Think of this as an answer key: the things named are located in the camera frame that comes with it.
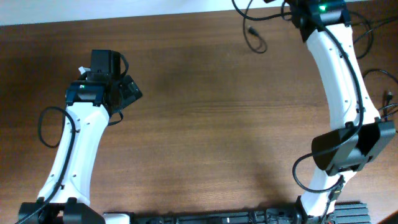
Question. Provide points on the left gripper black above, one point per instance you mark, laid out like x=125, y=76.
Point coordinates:
x=130, y=89

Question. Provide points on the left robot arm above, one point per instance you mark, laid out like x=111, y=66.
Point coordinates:
x=101, y=90

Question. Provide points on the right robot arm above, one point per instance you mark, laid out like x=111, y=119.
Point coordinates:
x=358, y=133

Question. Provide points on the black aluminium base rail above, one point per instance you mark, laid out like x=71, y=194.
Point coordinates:
x=352, y=213

